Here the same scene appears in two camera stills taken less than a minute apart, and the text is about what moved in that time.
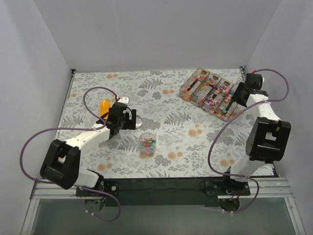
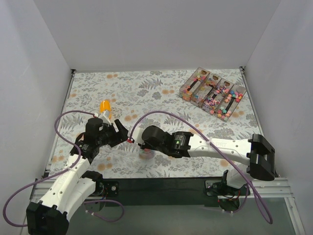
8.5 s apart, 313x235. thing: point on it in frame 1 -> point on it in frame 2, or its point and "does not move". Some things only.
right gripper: [236, 95] -> [143, 145]
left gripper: [132, 119] -> [113, 135]
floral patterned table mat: [174, 137] does not move
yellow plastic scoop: [104, 105] does not move
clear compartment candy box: [211, 93] does not move
